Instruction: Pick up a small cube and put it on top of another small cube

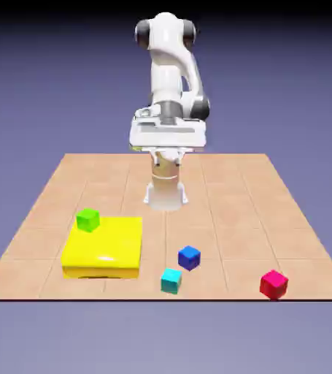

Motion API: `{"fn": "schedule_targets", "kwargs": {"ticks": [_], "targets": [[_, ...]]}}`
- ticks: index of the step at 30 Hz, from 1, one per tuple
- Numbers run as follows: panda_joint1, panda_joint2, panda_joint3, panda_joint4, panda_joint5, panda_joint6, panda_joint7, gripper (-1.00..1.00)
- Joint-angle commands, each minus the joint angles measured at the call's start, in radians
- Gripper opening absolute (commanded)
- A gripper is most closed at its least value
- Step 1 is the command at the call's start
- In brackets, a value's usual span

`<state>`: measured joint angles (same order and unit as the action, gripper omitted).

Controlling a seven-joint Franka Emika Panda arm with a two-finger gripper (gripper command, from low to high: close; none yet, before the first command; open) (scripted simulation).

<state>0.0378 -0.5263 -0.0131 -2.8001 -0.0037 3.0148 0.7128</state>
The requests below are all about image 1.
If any large yellow box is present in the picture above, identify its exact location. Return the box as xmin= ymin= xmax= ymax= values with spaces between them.
xmin=61 ymin=216 xmax=143 ymax=281

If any small cyan cube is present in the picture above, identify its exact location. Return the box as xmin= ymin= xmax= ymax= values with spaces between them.
xmin=160 ymin=267 xmax=183 ymax=295

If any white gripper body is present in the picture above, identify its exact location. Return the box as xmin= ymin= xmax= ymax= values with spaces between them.
xmin=128 ymin=116 xmax=208 ymax=153

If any small green cube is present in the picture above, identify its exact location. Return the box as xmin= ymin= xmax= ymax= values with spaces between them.
xmin=75 ymin=207 xmax=101 ymax=234

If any small blue cube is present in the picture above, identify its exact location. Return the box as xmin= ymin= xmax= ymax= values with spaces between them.
xmin=177 ymin=245 xmax=201 ymax=272

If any small red cube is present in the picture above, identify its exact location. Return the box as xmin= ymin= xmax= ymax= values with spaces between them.
xmin=259 ymin=269 xmax=290 ymax=301

